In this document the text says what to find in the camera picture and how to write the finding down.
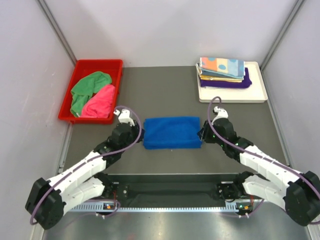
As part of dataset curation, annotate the royal blue towel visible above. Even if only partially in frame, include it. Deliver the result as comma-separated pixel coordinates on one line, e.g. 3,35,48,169
143,116,202,150

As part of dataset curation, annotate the yellow and blue cartoon towel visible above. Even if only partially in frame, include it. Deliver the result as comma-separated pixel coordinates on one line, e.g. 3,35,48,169
199,75,244,79

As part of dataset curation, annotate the light blue patterned towel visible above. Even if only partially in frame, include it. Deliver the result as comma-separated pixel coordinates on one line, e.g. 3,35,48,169
196,57,245,79

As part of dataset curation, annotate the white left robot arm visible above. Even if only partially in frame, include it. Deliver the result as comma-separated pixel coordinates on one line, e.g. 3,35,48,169
25,120,144,230

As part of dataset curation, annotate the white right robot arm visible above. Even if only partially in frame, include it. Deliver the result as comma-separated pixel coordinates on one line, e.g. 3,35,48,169
197,118,320,227

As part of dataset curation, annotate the pink towel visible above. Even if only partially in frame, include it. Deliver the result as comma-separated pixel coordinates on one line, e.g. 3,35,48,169
80,84,116,118

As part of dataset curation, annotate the white plastic tray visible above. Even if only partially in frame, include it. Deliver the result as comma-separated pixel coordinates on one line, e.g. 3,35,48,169
196,61,268,103

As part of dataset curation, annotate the purple folded towel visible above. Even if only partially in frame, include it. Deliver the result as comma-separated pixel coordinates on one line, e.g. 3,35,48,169
200,67,252,89

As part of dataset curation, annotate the cream folded towel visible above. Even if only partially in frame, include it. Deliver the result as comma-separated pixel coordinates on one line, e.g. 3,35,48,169
200,78,244,83

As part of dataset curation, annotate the green towel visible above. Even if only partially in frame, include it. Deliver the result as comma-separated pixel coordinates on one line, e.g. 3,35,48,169
70,71,112,118

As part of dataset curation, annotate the red plastic bin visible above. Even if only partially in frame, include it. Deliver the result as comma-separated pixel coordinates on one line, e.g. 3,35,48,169
58,59,123,125

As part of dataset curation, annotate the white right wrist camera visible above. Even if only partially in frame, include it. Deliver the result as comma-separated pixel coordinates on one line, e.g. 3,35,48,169
211,106,229,124

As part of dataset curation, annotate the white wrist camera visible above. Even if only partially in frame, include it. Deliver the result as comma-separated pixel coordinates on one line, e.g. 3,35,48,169
113,108,135,127
211,106,229,124

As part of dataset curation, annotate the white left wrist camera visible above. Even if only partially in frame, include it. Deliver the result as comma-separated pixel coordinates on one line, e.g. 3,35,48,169
113,108,135,127

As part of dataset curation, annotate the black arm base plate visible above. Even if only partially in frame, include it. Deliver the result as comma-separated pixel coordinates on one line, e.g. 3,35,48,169
101,173,250,208

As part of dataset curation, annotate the grey slotted cable duct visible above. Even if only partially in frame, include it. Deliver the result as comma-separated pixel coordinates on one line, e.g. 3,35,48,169
69,201,253,213

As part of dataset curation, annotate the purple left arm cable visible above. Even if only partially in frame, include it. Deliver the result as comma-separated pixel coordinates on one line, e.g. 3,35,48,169
29,106,143,225

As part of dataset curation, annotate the right aluminium frame post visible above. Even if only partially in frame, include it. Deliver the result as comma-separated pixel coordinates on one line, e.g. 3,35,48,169
259,0,307,71

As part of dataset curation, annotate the aluminium frame post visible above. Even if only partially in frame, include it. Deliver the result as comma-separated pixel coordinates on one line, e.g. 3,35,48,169
259,0,307,71
35,0,77,66

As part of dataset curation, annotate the left aluminium frame post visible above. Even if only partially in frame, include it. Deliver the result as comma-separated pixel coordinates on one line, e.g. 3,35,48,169
35,0,77,66

